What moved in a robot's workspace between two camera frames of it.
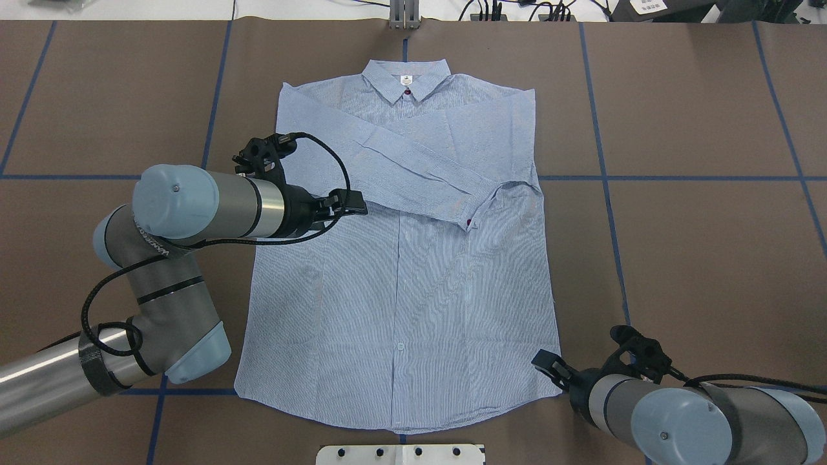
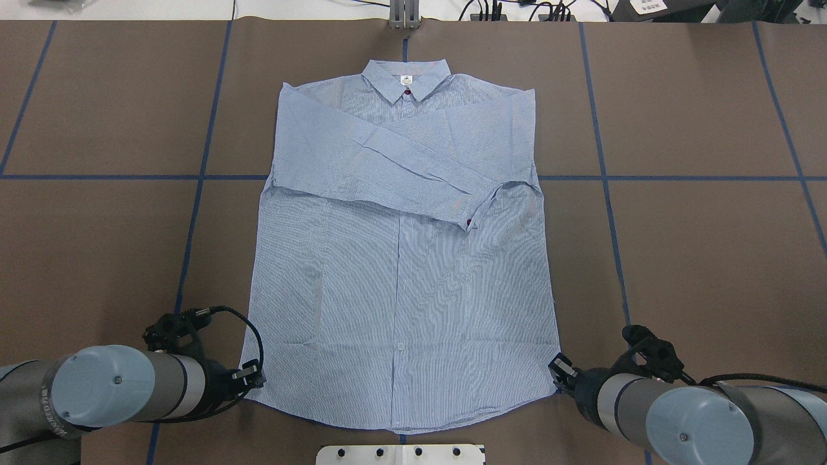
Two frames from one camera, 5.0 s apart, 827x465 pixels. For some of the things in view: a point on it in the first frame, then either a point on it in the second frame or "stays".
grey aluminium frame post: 404,15 stays
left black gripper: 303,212 to 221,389
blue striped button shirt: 426,310 stays
